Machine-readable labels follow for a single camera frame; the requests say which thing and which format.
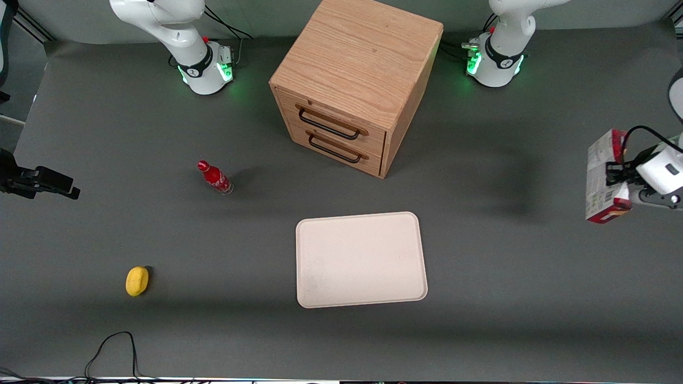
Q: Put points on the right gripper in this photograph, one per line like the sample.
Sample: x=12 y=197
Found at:
x=16 y=178

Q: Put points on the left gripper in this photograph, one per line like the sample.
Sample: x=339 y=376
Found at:
x=625 y=174

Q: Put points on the red cookie box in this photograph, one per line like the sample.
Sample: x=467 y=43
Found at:
x=600 y=181

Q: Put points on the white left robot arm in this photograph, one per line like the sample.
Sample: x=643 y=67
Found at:
x=504 y=48

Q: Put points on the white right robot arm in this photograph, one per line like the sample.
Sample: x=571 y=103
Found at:
x=184 y=32

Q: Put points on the beige plastic tray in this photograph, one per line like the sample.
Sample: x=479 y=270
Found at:
x=360 y=260

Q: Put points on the yellow lemon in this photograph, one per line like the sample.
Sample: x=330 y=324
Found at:
x=136 y=281

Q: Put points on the grey table mat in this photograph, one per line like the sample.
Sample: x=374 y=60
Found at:
x=160 y=106

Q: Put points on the red cola bottle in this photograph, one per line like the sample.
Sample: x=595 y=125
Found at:
x=214 y=177

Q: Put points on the wooden drawer front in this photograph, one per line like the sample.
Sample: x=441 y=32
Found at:
x=376 y=140
x=373 y=162

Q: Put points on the wooden drawer cabinet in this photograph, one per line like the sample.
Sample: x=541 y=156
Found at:
x=357 y=53

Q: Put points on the black frame rail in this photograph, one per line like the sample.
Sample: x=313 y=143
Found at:
x=34 y=26

